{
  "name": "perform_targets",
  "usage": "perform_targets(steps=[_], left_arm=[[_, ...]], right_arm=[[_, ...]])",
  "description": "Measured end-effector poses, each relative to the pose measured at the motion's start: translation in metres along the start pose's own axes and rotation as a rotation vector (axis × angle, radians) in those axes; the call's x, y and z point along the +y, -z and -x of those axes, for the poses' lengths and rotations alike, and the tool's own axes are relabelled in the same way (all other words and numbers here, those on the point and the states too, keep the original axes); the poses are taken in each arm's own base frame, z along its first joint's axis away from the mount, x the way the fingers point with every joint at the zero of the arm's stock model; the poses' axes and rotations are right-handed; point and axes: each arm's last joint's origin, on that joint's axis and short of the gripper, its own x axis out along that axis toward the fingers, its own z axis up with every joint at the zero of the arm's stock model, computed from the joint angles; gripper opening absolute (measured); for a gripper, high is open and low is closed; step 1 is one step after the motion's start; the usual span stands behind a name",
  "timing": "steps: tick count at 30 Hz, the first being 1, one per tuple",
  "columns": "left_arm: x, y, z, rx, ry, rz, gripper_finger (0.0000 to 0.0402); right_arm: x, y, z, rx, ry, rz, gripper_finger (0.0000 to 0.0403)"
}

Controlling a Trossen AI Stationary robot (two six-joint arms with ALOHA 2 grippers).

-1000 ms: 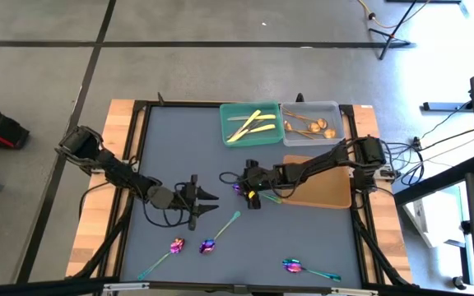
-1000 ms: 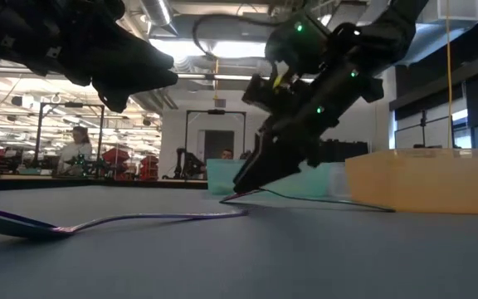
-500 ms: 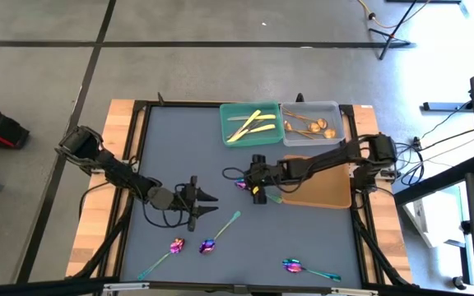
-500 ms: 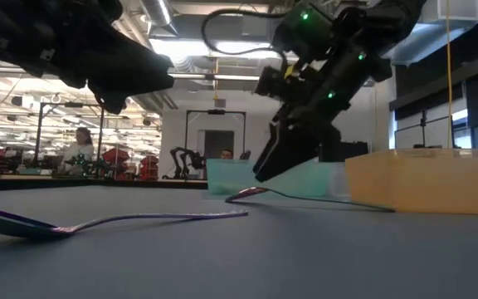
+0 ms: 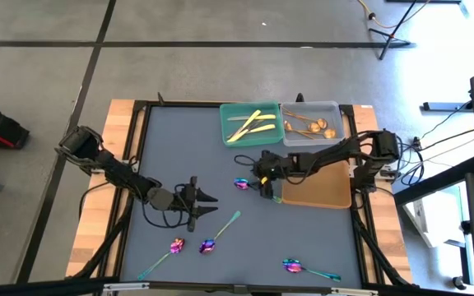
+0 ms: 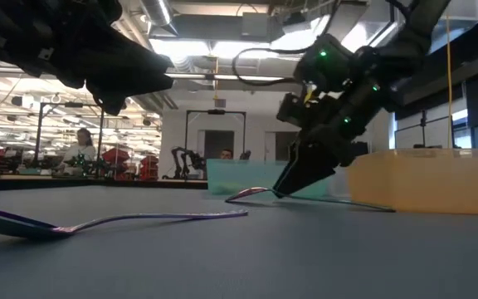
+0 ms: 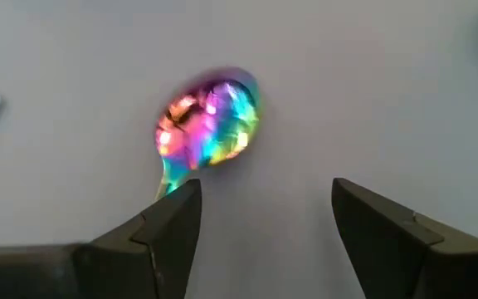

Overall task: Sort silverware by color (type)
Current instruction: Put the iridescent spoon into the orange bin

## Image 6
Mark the iridescent rainbow spoon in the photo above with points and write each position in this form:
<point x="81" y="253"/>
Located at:
<point x="15" y="226"/>
<point x="247" y="192"/>

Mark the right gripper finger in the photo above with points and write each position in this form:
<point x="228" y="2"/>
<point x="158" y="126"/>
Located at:
<point x="309" y="166"/>
<point x="289" y="162"/>

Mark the black background robot arm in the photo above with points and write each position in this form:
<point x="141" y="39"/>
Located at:
<point x="185" y="160"/>

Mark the black frame stand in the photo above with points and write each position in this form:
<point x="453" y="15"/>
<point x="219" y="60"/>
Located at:
<point x="40" y="137"/>
<point x="216" y="111"/>

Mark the orange plastic bin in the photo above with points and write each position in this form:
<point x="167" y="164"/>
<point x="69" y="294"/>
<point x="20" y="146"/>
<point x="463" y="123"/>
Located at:
<point x="430" y="187"/>

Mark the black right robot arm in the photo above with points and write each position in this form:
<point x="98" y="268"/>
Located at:
<point x="388" y="62"/>

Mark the green plastic bin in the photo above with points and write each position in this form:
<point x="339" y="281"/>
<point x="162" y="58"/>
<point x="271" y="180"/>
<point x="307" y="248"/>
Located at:
<point x="239" y="174"/>

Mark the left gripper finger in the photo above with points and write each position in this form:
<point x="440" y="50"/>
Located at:
<point x="139" y="70"/>

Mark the black floor stand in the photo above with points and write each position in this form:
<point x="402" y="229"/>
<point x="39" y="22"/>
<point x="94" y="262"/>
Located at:
<point x="422" y="128"/>

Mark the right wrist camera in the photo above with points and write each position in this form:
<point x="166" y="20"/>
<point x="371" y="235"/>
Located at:
<point x="291" y="110"/>

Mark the silver ceiling air duct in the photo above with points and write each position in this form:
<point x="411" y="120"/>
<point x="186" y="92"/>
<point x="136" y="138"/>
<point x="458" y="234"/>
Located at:
<point x="158" y="14"/>

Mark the red equipment cart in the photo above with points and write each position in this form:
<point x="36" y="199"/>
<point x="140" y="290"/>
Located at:
<point x="116" y="160"/>
<point x="149" y="166"/>

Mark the person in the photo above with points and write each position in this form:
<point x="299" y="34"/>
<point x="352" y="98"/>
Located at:
<point x="82" y="149"/>
<point x="226" y="154"/>

